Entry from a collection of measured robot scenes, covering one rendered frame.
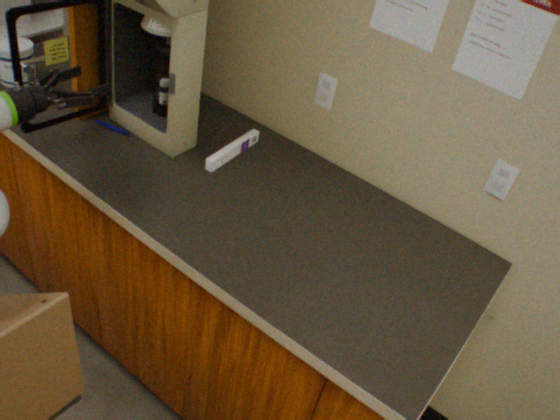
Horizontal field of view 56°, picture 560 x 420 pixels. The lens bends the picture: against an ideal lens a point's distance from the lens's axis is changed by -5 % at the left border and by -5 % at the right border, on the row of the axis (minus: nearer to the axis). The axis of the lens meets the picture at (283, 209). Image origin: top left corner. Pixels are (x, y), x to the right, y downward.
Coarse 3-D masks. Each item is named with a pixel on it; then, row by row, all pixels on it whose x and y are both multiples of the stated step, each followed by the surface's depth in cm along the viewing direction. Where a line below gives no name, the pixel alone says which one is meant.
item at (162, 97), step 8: (160, 64) 167; (168, 64) 166; (160, 72) 168; (168, 72) 168; (160, 80) 170; (168, 80) 170; (160, 88) 172; (168, 88) 172; (160, 96) 174; (160, 104) 175
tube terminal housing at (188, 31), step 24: (120, 0) 156; (192, 0) 145; (168, 24) 148; (192, 24) 150; (192, 48) 155; (192, 72) 161; (168, 96) 162; (192, 96) 167; (120, 120) 183; (168, 120) 167; (192, 120) 173; (168, 144) 172; (192, 144) 179
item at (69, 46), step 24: (24, 24) 144; (48, 24) 149; (72, 24) 155; (96, 24) 160; (24, 48) 148; (48, 48) 153; (72, 48) 159; (96, 48) 165; (24, 72) 152; (96, 72) 170
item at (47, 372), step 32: (0, 320) 89; (32, 320) 84; (64, 320) 91; (0, 352) 81; (32, 352) 88; (64, 352) 95; (0, 384) 85; (32, 384) 92; (64, 384) 100; (0, 416) 89; (32, 416) 97
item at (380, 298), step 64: (64, 128) 177; (256, 128) 196; (128, 192) 158; (192, 192) 162; (256, 192) 167; (320, 192) 173; (384, 192) 178; (192, 256) 142; (256, 256) 146; (320, 256) 150; (384, 256) 154; (448, 256) 159; (256, 320) 131; (320, 320) 133; (384, 320) 136; (448, 320) 139; (384, 384) 121
